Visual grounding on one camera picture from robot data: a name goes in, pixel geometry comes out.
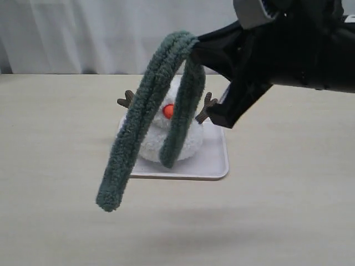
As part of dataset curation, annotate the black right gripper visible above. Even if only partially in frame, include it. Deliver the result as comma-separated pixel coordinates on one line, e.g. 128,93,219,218
191,1,354,129

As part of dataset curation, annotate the green fuzzy scarf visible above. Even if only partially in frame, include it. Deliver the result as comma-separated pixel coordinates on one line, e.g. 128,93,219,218
95,30,206,212

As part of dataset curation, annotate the white plush snowman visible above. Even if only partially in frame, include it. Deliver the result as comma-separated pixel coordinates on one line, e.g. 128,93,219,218
116,76,220,163

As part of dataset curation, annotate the white square tray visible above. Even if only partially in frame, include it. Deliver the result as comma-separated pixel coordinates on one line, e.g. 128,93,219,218
131,119,229,181

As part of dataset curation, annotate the white backdrop curtain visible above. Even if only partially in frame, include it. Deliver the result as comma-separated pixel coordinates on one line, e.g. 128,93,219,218
1,1,237,74

